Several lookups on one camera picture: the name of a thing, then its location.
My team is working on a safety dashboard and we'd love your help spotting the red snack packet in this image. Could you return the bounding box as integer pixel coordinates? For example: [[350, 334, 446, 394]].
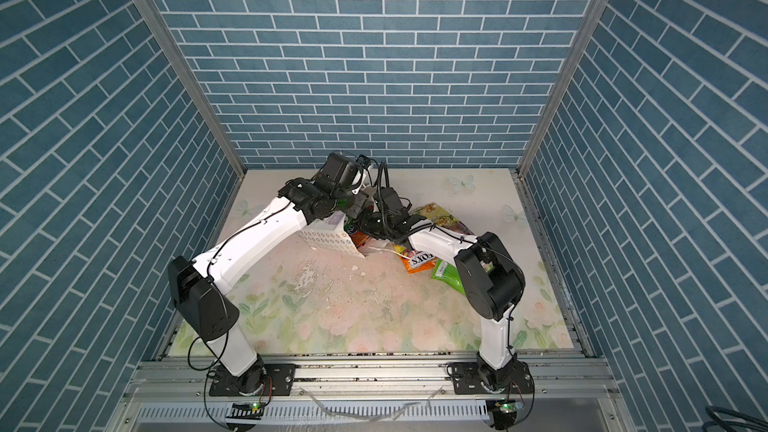
[[349, 231, 373, 254]]

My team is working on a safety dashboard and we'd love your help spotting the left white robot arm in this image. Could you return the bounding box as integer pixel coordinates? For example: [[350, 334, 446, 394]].
[[168, 153, 372, 396]]

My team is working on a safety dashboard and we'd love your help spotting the orange Fox's fruits candy bag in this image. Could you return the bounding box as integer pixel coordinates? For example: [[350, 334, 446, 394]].
[[394, 245, 437, 274]]

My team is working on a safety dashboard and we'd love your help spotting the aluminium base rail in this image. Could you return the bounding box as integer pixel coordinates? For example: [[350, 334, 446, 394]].
[[107, 353, 633, 431]]

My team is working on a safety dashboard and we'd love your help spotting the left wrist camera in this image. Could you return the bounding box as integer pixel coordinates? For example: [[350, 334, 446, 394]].
[[355, 154, 378, 188]]

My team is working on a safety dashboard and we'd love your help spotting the white patterned paper bag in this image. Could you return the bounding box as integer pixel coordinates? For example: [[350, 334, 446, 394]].
[[299, 183, 371, 258]]

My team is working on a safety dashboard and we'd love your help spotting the white cable on rail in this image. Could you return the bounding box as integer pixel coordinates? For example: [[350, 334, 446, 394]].
[[298, 386, 445, 422]]

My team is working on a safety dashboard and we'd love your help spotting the black cable bottom corner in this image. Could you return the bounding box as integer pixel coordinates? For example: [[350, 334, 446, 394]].
[[704, 406, 768, 432]]

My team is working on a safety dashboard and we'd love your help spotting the green snack packet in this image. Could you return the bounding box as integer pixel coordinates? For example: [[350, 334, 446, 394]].
[[431, 259, 465, 295]]

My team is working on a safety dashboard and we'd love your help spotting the yellow snack packet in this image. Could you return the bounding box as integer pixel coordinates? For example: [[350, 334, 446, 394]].
[[412, 202, 473, 235]]

